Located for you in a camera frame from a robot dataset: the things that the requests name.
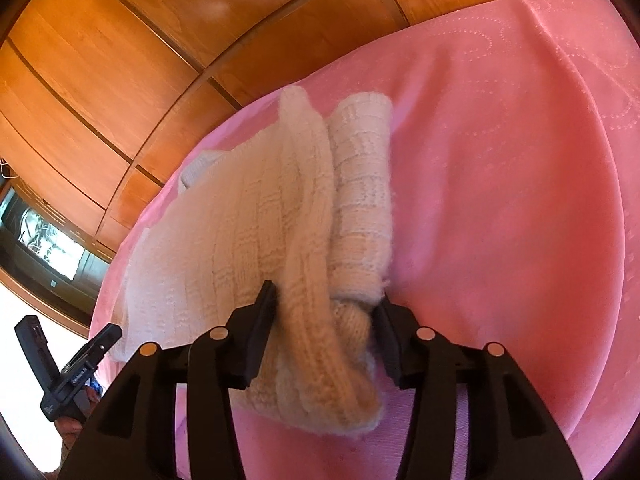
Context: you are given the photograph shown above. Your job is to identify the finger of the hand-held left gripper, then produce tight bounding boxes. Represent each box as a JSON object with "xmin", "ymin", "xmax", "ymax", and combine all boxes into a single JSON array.
[
  {"xmin": 14, "ymin": 314, "xmax": 56, "ymax": 403},
  {"xmin": 62, "ymin": 324, "xmax": 122, "ymax": 383}
]

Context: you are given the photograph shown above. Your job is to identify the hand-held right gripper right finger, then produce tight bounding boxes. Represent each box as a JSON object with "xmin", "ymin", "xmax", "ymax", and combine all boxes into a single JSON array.
[{"xmin": 374, "ymin": 294, "xmax": 583, "ymax": 480}]

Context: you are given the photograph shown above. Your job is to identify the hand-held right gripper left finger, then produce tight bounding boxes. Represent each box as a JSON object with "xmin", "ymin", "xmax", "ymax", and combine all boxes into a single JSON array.
[{"xmin": 59, "ymin": 280, "xmax": 277, "ymax": 480}]

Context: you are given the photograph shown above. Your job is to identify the white knit sweater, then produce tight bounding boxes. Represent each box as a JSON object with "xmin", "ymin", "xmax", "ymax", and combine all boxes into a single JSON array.
[{"xmin": 110, "ymin": 86, "xmax": 396, "ymax": 435}]

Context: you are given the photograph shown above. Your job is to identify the person's left hand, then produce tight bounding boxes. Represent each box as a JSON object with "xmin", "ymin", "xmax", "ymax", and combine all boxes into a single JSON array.
[{"xmin": 52, "ymin": 382, "xmax": 103, "ymax": 443}]

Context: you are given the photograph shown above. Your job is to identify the television screen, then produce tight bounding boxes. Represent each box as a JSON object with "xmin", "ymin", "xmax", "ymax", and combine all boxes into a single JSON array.
[{"xmin": 0, "ymin": 185, "xmax": 117, "ymax": 322}]

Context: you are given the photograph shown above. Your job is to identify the pink bedspread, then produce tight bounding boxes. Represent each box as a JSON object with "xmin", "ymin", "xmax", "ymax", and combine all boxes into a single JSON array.
[{"xmin": 90, "ymin": 0, "xmax": 640, "ymax": 480}]

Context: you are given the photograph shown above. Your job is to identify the wooden wardrobe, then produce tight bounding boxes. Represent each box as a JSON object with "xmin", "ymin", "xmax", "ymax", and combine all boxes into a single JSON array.
[{"xmin": 0, "ymin": 0, "xmax": 606, "ymax": 333}]

